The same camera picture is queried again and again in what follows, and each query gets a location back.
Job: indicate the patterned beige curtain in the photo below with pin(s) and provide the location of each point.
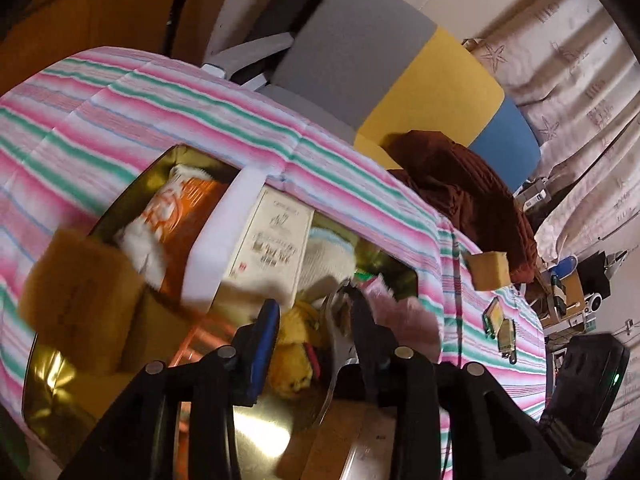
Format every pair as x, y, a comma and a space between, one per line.
575, 85

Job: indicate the white blue small boxes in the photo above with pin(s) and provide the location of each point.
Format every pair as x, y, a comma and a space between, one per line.
532, 195

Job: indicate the orange white snack packet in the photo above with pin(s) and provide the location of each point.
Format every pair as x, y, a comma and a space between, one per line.
185, 210

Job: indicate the pink fluffy toy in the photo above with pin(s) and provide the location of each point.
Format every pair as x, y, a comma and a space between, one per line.
405, 315

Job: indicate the pink green striped cloth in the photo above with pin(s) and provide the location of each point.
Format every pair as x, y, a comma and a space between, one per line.
150, 100

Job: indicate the black box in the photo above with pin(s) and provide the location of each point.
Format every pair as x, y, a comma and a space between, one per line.
597, 277

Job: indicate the white plush toy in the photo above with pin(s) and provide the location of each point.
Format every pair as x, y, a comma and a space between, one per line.
325, 260

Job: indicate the green yellow flat packet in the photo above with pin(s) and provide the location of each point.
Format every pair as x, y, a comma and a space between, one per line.
492, 316

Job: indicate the yellow plush toy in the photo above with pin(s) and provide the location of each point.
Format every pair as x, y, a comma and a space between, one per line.
295, 360

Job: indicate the small white round camera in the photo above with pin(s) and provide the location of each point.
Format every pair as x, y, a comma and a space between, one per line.
595, 302

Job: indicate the grey yellow blue chair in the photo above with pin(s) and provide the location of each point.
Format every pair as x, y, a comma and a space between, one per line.
360, 45

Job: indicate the cream cardboard box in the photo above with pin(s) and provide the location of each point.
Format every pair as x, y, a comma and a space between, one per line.
272, 245

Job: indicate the brown knitted cloth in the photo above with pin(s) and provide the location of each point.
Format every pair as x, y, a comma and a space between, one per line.
460, 185

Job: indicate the large yellow sponge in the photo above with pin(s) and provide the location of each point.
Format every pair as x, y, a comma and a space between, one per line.
80, 300

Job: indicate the gold metal tin container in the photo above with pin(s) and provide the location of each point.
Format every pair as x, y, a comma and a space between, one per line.
55, 405

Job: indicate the small yellow sponge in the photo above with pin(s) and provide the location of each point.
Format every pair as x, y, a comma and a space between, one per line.
490, 270

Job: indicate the wooden wardrobe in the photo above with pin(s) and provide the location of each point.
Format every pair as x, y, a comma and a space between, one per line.
75, 20

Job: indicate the brown cluttered side desk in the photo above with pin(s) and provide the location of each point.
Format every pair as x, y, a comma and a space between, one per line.
565, 302

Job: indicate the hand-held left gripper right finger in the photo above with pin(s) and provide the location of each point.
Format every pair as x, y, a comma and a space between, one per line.
365, 345

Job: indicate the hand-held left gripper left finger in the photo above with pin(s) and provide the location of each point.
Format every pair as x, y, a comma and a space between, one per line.
262, 345

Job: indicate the white foam bar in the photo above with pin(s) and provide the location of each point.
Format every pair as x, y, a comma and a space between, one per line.
215, 250

